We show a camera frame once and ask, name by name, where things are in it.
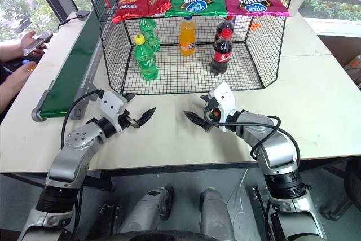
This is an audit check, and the cola bottle red cap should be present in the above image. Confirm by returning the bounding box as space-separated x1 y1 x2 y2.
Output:
209 28 235 76
214 16 235 43

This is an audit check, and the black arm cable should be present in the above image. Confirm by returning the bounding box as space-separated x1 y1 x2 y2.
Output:
60 89 103 149
204 110 301 170

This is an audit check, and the thin white cable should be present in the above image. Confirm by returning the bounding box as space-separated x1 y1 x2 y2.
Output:
227 168 250 241

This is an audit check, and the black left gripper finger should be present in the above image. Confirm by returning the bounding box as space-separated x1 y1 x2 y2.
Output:
134 107 157 128
122 92 138 103

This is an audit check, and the green soda bottle yellow cap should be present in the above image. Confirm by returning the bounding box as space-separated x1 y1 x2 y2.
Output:
133 34 160 81

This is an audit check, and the person's bare hand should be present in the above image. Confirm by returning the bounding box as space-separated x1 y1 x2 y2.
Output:
10 62 38 87
20 30 48 57

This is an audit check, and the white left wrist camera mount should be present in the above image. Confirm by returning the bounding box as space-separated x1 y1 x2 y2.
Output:
99 90 133 134

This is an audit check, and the black wire rack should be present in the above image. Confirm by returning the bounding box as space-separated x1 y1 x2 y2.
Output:
81 0 300 96

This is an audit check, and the brown cardboard box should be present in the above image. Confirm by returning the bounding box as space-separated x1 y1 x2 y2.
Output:
342 54 361 85

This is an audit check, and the silver smartphone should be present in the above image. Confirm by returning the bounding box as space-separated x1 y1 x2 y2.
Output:
23 28 54 56

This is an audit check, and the black power cable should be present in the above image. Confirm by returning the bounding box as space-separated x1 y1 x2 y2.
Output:
57 16 82 32

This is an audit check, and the green conveyor belt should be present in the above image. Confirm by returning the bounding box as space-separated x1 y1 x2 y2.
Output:
30 11 107 122

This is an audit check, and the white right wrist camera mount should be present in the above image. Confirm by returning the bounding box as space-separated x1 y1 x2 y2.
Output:
210 81 240 134

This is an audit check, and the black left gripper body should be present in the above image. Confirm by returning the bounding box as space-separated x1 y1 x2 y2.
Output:
116 109 139 133

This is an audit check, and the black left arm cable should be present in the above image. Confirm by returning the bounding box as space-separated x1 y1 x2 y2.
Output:
60 89 103 149

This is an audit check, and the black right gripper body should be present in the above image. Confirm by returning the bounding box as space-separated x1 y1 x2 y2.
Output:
202 99 224 128

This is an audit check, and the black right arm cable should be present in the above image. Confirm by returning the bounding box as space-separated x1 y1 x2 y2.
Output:
204 110 301 170

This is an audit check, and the orange soda bottle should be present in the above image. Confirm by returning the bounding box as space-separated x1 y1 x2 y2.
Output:
178 16 197 58

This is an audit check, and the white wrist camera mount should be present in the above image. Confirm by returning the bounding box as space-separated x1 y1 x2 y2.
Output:
210 81 240 134
99 90 133 134

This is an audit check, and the grey robot leg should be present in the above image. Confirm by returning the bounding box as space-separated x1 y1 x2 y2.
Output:
117 185 176 241
199 187 235 241

